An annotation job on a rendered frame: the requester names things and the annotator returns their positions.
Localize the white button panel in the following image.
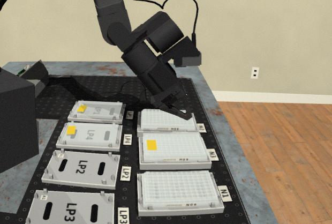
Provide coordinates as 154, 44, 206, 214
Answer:
16, 60, 71, 98

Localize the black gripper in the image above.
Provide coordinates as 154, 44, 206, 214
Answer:
137, 58, 192, 121

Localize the white plate lid with yellow tape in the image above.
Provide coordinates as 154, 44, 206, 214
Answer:
60, 122, 118, 146
143, 133, 208, 158
71, 101, 123, 119

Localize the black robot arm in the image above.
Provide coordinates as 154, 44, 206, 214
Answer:
94, 0, 201, 91

